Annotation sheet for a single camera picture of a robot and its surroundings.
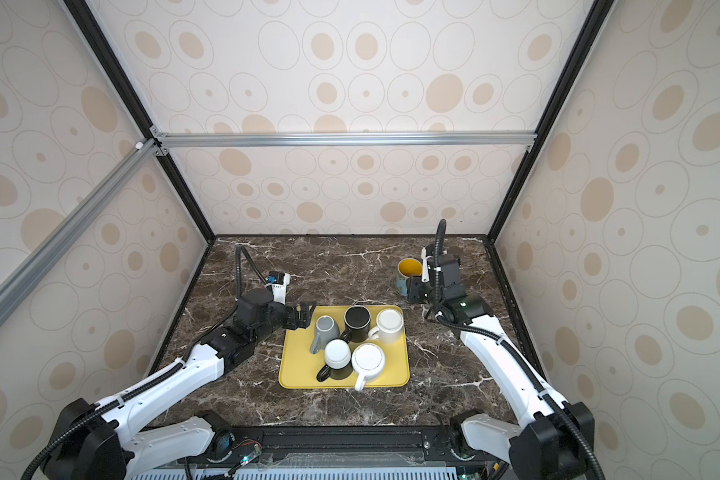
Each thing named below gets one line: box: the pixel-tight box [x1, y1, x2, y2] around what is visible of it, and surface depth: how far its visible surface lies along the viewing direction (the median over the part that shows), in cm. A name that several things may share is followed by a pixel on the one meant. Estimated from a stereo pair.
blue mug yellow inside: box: [396, 257, 423, 296], surface depth 99 cm
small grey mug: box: [310, 315, 340, 355], surface depth 87 cm
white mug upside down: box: [351, 343, 385, 392], surface depth 81 cm
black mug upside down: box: [341, 305, 371, 343], surface depth 88 cm
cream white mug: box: [368, 308, 404, 345], surface depth 90 cm
